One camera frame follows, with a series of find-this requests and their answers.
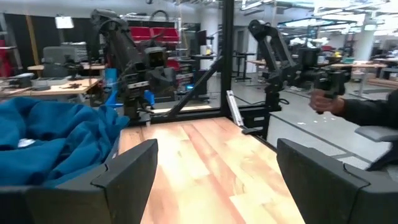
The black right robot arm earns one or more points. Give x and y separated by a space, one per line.
121 53

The silver aluminium bracket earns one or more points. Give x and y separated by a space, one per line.
234 107

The dark blue cloth garment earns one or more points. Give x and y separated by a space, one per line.
46 140

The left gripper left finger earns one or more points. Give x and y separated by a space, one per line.
124 186

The white sign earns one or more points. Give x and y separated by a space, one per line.
64 22

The wooden desk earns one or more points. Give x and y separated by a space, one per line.
357 65

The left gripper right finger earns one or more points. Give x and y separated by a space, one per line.
326 186

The person's forearm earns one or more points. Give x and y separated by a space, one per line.
370 107

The black rig frame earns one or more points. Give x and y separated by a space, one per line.
227 46

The white column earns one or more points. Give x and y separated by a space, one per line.
365 43

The person's hand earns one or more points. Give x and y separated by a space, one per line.
323 102

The wooden work table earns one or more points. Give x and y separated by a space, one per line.
62 88

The grey machine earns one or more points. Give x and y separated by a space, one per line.
62 53

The grey chair armrest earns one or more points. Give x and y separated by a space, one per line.
376 133

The red storage bins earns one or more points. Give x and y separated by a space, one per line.
155 33

